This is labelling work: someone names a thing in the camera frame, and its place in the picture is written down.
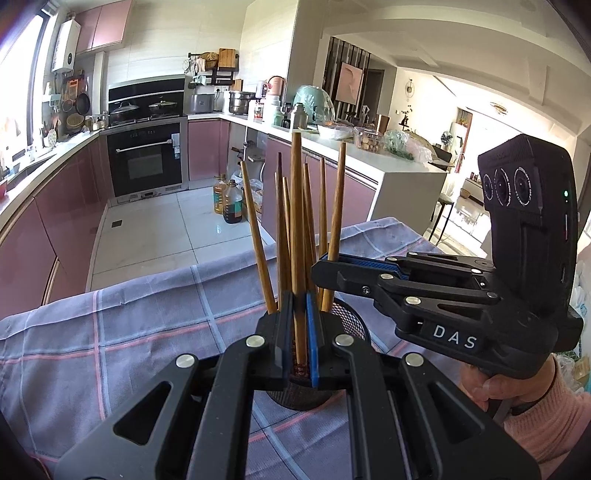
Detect large kitchen window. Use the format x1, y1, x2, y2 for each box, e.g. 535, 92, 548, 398
0, 0, 63, 155

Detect pink wall cabinets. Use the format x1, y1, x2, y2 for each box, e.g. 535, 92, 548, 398
74, 0, 133, 55

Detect framed wall art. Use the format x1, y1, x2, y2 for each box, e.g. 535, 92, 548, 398
334, 62, 364, 108

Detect blue plaid tablecloth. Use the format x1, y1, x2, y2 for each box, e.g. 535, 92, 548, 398
0, 216, 467, 480

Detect pink base cabinets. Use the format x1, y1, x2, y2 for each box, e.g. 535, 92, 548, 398
187, 117, 378, 243
0, 133, 115, 319

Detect white bowl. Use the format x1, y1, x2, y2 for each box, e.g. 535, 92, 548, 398
318, 124, 355, 141

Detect steel thermos bottle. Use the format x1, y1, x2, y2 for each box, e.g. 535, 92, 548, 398
291, 102, 310, 132

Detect black integrated stove oven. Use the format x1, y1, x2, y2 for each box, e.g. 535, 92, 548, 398
104, 75, 191, 205

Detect bunch of wooden chopsticks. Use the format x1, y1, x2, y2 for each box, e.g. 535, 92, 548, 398
239, 152, 331, 315

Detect glass food container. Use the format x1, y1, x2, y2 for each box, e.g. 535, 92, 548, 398
355, 128, 385, 153

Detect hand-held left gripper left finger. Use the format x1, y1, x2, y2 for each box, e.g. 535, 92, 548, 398
53, 291, 296, 480

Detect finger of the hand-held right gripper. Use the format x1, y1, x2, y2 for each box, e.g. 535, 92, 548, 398
329, 252, 498, 278
311, 260, 503, 328

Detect black stool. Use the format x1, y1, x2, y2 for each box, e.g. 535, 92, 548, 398
431, 191, 457, 244

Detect yellow oil bottle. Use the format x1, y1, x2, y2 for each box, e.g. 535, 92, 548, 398
213, 174, 230, 216

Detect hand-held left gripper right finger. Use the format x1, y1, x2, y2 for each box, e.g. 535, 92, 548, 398
305, 292, 542, 480

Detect person's right hand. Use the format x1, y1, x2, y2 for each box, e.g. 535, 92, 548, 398
459, 355, 557, 416

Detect black wall rack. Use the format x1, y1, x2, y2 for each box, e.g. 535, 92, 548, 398
187, 51, 242, 89

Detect black mesh utensil holder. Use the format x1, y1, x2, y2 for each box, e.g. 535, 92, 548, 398
256, 295, 371, 411

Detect dark oil bottle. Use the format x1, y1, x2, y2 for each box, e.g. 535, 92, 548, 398
223, 180, 245, 225

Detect red-tipped wooden chopstick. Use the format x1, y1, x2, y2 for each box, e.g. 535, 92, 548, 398
290, 130, 309, 376

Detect white wall water heater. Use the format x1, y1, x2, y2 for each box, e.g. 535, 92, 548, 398
51, 18, 82, 73

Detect clear plastic bag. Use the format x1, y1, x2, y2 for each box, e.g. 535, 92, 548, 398
385, 130, 434, 163

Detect steel steamer pot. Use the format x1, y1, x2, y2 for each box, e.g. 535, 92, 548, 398
229, 90, 256, 116

